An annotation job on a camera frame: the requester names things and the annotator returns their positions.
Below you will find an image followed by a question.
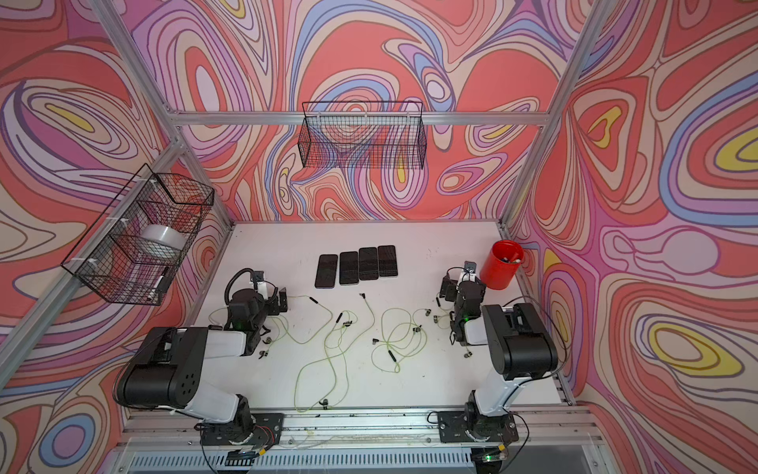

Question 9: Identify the black phone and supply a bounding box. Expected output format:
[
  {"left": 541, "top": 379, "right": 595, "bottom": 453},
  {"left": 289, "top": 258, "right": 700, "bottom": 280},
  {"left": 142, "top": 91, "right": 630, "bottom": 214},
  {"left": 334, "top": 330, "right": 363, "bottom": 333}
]
[
  {"left": 358, "top": 247, "right": 379, "bottom": 282},
  {"left": 377, "top": 245, "right": 399, "bottom": 278},
  {"left": 314, "top": 254, "right": 339, "bottom": 290},
  {"left": 339, "top": 251, "right": 360, "bottom": 286}
]

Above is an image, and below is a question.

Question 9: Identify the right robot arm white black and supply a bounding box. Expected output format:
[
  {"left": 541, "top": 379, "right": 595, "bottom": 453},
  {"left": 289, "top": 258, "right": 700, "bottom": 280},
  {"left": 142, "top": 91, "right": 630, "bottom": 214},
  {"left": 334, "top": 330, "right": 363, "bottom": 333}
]
[{"left": 436, "top": 269, "right": 559, "bottom": 444}]

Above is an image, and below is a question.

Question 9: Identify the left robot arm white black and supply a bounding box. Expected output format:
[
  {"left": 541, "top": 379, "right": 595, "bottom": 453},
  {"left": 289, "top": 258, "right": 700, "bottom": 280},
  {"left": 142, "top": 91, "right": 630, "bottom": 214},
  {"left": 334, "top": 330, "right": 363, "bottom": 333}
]
[{"left": 114, "top": 268, "right": 288, "bottom": 451}]

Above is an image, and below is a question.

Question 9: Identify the red cylindrical cup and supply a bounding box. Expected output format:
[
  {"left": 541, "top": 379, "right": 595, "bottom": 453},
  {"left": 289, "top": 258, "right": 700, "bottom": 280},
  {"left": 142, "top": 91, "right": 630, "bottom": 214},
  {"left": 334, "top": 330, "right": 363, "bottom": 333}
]
[{"left": 480, "top": 240, "right": 525, "bottom": 290}]

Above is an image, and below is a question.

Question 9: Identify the white tape roll in basket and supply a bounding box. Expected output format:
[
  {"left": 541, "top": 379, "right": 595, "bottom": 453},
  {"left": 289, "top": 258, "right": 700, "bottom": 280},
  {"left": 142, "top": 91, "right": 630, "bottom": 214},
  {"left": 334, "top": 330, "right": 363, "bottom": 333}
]
[{"left": 138, "top": 224, "right": 187, "bottom": 261}]

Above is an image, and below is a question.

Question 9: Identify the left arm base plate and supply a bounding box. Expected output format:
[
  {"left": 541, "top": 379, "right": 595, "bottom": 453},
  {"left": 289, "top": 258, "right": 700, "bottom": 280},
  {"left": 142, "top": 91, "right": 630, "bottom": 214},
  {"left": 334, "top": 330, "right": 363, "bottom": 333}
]
[{"left": 195, "top": 413, "right": 284, "bottom": 448}]

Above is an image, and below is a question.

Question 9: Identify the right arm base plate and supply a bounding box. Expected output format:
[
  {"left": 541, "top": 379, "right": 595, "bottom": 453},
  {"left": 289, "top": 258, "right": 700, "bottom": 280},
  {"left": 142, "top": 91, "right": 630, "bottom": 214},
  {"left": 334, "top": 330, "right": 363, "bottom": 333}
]
[{"left": 435, "top": 411, "right": 519, "bottom": 446}]

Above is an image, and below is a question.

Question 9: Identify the black wire basket on left wall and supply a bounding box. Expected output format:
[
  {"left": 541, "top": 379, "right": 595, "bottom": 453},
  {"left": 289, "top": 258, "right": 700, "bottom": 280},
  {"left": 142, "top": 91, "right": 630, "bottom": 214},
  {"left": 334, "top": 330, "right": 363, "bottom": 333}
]
[{"left": 61, "top": 165, "right": 215, "bottom": 306}]

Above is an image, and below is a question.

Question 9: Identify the black wire basket on wall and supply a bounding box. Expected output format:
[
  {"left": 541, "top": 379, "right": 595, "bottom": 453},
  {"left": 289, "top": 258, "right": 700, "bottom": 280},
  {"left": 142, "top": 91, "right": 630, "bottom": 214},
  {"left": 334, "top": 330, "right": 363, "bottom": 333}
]
[
  {"left": 61, "top": 165, "right": 215, "bottom": 306},
  {"left": 297, "top": 100, "right": 428, "bottom": 171}
]

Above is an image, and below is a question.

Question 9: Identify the black wire basket on back wall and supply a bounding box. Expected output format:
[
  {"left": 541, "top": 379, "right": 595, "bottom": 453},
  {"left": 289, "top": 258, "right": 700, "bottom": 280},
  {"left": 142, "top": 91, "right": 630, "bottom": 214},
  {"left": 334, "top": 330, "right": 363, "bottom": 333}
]
[{"left": 297, "top": 100, "right": 428, "bottom": 171}]

